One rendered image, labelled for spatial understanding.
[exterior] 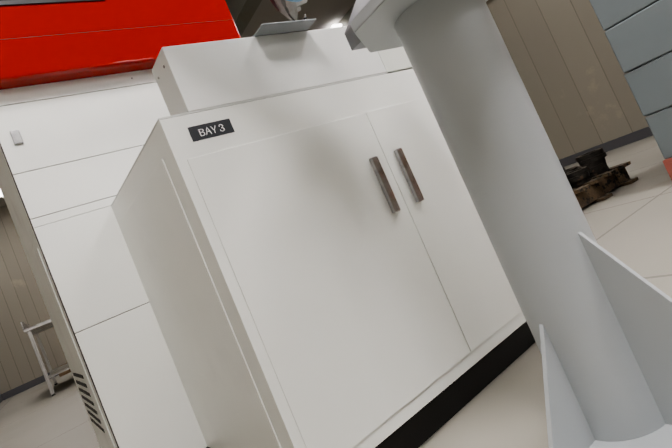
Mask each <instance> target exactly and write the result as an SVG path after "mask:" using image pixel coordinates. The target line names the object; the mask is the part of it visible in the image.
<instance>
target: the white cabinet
mask: <svg viewBox="0 0 672 448"><path fill-rule="evenodd" d="M112 210H113V212H114V215H115V217H116V220H117V222H118V225H119V227H120V230H121V232H122V234H123V237H124V239H125V242H126V244H127V247H128V249H129V252H130V254H131V257H132V259H133V262H134V264H135V267H136V269H137V272H138V274H139V277H140V279H141V282H142V284H143V287H144V289H145V292H146V294H147V297H148V299H149V302H150V304H151V307H152V309H153V312H154V314H155V317H156V319H157V322H158V324H159V327H160V329H161V332H162V334H163V337H164V339H165V342H166V344H167V347H168V349H169V352H170V354H171V357H172V359H173V362H174V364H175V367H176V369H177V372H178V374H179V377H180V379H181V382H182V384H183V387H184V389H185V391H186V394H187V396H188V399H189V401H190V404H191V406H192V409H193V411H194V414H195V416H196V419H197V421H198V424H199V426H200V429H201V431H202V434H203V436H204V439H205V441H206V444H207V446H208V447H210V448H419V447H420V446H421V445H422V444H423V443H424V442H425V441H427V440H428V439H429V438H430V437H431V436H432V435H433V434H434V433H435V432H436V431H438V430H439V429H440V428H441V427H442V426H443V425H444V424H445V423H446V422H448V421H449V420H450V419H451V418H452V417H453V416H454V415H455V414H456V413H458V412H459V411H460V410H461V409H462V408H463V407H464V406H465V405H466V404H467V403H469V402H470V401H471V400H472V399H473V398H474V397H475V396H476V395H477V394H479V393H480V392H481V391H482V390H483V389H484V388H485V387H486V386H487V385H489V384H490V383H491V382H492V381H493V380H494V379H495V378H496V377H497V376H498V375H500V374H501V373H502V372H503V371H504V370H505V369H506V368H507V367H508V366H510V365H511V364H512V363H513V362H514V361H515V360H516V359H517V358H518V357H519V356H521V355H522V354H523V353H524V352H525V351H526V350H527V349H528V348H529V347H531V346H532V345H533V344H534V343H535V339H534V337H533V335H532V333H531V330H530V328H529V326H528V324H527V321H526V319H525V317H524V315H523V313H522V310H521V308H520V306H519V304H518V301H517V299H516V297H515V295H514V293H513V290H512V288H511V286H510V284H509V281H508V279H507V277H506V275H505V272H504V270H503V268H502V266H501V264H500V261H499V259H498V257H497V255H496V252H495V250H494V248H493V246H492V244H491V241H490V239H489V237H488V235H487V232H486V230H485V228H484V226H483V223H482V221H481V219H480V217H479V215H478V212H477V210H476V208H475V206H474V203H473V201H472V199H471V197H470V195H469V192H468V190H467V188H466V186H465V183H464V181H463V179H462V177H461V175H460V172H459V170H458V168H457V166H456V163H455V161H454V159H453V157H452V154H451V152H450V150H449V148H448V146H447V143H446V141H445V139H444V137H443V134H442V132H441V130H440V128H439V126H438V123H437V121H436V119H435V117H434V114H433V112H432V110H431V108H430V105H429V103H428V101H427V99H426V97H425V94H424V92H423V90H422V88H421V85H420V83H419V81H418V79H417V77H416V74H415V72H414V70H413V69H409V70H404V71H399V72H394V73H389V74H384V75H379V76H374V77H369V78H364V79H360V80H355V81H350V82H345V83H340V84H335V85H330V86H325V87H320V88H315V89H311V90H306V91H301V92H296V93H291V94H286V95H281V96H276V97H271V98H266V99H262V100H257V101H252V102H247V103H242V104H237V105H232V106H227V107H222V108H217V109H213V110H208V111H203V112H198V113H193V114H188V115H183V116H178V117H173V118H168V119H164V120H159V122H158V124H157V126H156V127H155V129H154V131H153V133H152V135H151V136H150V138H149V140H148V142H147V144H146V145H145V147H144V149H143V151H142V153H141V154H140V156H139V158H138V160H137V162H136V163H135V165H134V167H133V169H132V171H131V173H130V174H129V176H128V178H127V180H126V182H125V183H124V185H123V187H122V189H121V191H120V192H119V194H118V196H117V198H116V200H115V201H114V203H113V205H112Z"/></svg>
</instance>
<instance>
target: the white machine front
mask: <svg viewBox="0 0 672 448"><path fill-rule="evenodd" d="M167 116H170V113H169V111H168V108H167V106H166V104H165V101H164V99H163V96H162V94H161V92H160V89H159V87H158V84H157V82H156V79H155V77H154V75H153V72H152V69H147V70H140V71H133V72H126V73H118V74H111V75H104V76H97V77H89V78H82V79H75V80H68V81H61V82H53V83H46V84H39V85H32V86H25V87H17V88H10V89H3V90H0V147H1V149H2V152H3V154H4V157H5V159H6V162H7V165H8V167H9V170H10V172H11V175H12V177H13V180H14V182H15V185H16V188H17V190H18V193H19V195H20V198H21V200H22V203H23V206H24V208H25V211H26V213H27V216H28V218H29V221H30V224H31V226H32V229H33V228H36V227H40V226H43V225H47V224H50V223H53V222H57V221H60V220H64V219H67V218H71V217H74V216H77V215H81V214H84V213H88V212H91V211H94V210H98V209H101V208H105V207H108V206H111V204H112V202H113V201H114V199H115V197H116V195H117V193H118V191H119V190H120V188H121V186H122V184H123V182H124V180H125V179H126V177H127V175H128V173H129V171H130V169H131V168H132V166H133V164H134V162H135V160H136V158H137V157H138V155H139V153H140V151H141V149H142V147H143V145H144V144H145V142H146V140H147V138H148V136H149V134H150V133H151V131H152V129H153V127H154V125H155V123H156V122H157V120H158V118H162V117H167Z"/></svg>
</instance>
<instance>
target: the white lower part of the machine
mask: <svg viewBox="0 0 672 448"><path fill-rule="evenodd" d="M33 231H34V232H33V250H32V272H33V274H34V277H35V280H36V282H37V285H38V287H39V290H40V293H41V295H42V298H43V300H44V303H45V305H46V308H47V311H48V313H49V316H50V318H51V321H52V323H53V326H54V329H55V331H56V334H57V336H58V339H59V342H60V344H61V347H62V349H63V352H64V354H65V357H66V360H67V362H68V365H69V367H70V370H71V372H72V375H73V378H74V380H75V383H76V385H77V388H78V391H79V393H80V396H81V398H82V401H83V403H84V406H85V409H86V411H87V414H88V416H89V419H90V422H91V424H92V427H93V429H94V432H95V434H96V437H97V440H98V442H99V445H100V447H101V448H210V447H208V446H207V444H206V441H205V439H204V436H203V434H202V431H201V429H200V426H199V424H198V421H197V419H196V416H195V414H194V411H193V409H192V406H191V404H190V401H189V399H188V396H187V394H186V391H185V389H184V387H183V384H182V382H181V379H180V377H179V374H178V372H177V369H176V367H175V364H174V362H173V359H172V357H171V354H170V352H169V349H168V347H167V344H166V342H165V339H164V337H163V334H162V332H161V329H160V327H159V324H158V322H157V319H156V317H155V314H154V312H153V309H152V307H151V304H150V302H149V299H148V297H147V294H146V292H145V289H144V287H143V284H142V282H141V279H140V277H139V274H138V272H137V269H136V267H135V264H134V262H133V259H132V257H131V254H130V252H129V249H128V247H127V244H126V242H125V239H124V237H123V234H122V232H121V230H120V227H119V225H118V222H117V220H116V217H115V215H114V212H113V210H112V207H111V206H108V207H105V208H101V209H98V210H94V211H91V212H88V213H84V214H81V215H77V216H74V217H71V218H67V219H64V220H60V221H57V222H53V223H50V224H47V225H43V226H40V227H36V228H33Z"/></svg>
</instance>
